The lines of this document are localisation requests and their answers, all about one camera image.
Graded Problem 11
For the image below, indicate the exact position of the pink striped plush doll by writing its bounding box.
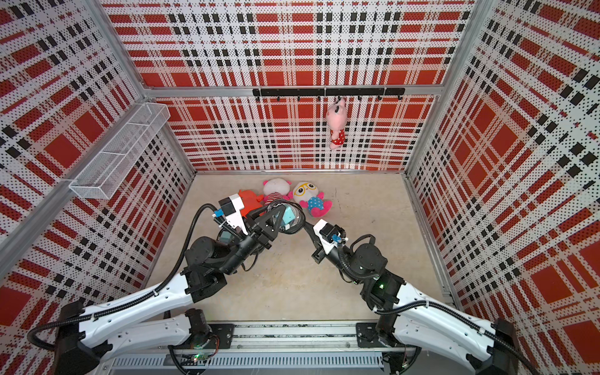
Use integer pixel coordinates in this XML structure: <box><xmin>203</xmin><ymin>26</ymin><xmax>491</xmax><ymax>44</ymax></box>
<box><xmin>262</xmin><ymin>178</ymin><xmax>292</xmax><ymax>206</ymax></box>

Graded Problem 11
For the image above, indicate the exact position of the orange plush toy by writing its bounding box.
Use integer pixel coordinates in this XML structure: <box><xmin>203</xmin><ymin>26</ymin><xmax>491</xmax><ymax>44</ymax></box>
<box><xmin>238</xmin><ymin>190</ymin><xmax>264</xmax><ymax>217</ymax></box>

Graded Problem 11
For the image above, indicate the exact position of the pink hanging plush toy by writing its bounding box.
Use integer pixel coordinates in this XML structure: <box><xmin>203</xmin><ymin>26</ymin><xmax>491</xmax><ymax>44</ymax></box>
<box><xmin>326</xmin><ymin>98</ymin><xmax>348</xmax><ymax>149</ymax></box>

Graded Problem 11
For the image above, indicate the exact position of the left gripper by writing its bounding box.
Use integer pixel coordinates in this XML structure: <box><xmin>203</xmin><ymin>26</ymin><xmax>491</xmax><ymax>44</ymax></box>
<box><xmin>219</xmin><ymin>200</ymin><xmax>284</xmax><ymax>276</ymax></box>

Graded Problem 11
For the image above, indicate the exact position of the white wire mesh basket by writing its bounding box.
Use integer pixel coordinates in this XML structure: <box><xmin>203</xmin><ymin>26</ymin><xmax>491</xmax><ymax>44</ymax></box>
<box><xmin>69</xmin><ymin>102</ymin><xmax>170</xmax><ymax>200</ymax></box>

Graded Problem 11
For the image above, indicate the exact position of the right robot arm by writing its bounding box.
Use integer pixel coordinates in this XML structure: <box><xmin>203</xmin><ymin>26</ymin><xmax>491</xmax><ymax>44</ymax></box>
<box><xmin>304</xmin><ymin>220</ymin><xmax>538</xmax><ymax>374</ymax></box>

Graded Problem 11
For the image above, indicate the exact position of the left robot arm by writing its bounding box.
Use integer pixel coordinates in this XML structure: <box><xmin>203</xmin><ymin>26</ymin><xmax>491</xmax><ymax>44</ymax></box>
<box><xmin>27</xmin><ymin>200</ymin><xmax>286</xmax><ymax>373</ymax></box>

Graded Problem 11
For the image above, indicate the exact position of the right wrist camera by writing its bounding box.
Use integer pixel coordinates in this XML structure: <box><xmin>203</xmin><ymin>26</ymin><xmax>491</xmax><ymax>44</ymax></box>
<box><xmin>313</xmin><ymin>220</ymin><xmax>348</xmax><ymax>255</ymax></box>

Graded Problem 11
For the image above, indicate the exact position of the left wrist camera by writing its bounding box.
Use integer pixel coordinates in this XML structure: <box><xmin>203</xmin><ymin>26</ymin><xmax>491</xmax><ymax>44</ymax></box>
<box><xmin>212</xmin><ymin>194</ymin><xmax>248</xmax><ymax>235</ymax></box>

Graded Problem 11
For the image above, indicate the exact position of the black hook rail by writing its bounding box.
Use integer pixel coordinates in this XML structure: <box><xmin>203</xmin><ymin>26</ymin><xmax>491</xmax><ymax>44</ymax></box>
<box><xmin>252</xmin><ymin>87</ymin><xmax>406</xmax><ymax>100</ymax></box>

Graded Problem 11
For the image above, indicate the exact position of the black cable bottom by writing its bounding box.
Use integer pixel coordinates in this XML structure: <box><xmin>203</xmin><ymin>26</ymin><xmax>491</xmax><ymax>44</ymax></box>
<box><xmin>266</xmin><ymin>198</ymin><xmax>306</xmax><ymax>235</ymax></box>

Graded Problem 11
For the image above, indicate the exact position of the teal charger bottom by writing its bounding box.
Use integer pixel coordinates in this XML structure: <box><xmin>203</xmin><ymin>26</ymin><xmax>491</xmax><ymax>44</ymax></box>
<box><xmin>282</xmin><ymin>206</ymin><xmax>298</xmax><ymax>230</ymax></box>

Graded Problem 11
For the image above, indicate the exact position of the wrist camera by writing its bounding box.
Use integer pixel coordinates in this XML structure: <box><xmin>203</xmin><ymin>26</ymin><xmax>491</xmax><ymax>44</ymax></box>
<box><xmin>313</xmin><ymin>220</ymin><xmax>348</xmax><ymax>255</ymax></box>
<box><xmin>212</xmin><ymin>194</ymin><xmax>248</xmax><ymax>235</ymax></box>

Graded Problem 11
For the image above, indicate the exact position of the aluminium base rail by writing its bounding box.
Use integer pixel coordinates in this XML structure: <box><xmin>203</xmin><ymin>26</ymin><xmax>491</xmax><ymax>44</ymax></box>
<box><xmin>95</xmin><ymin>319</ymin><xmax>491</xmax><ymax>375</ymax></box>

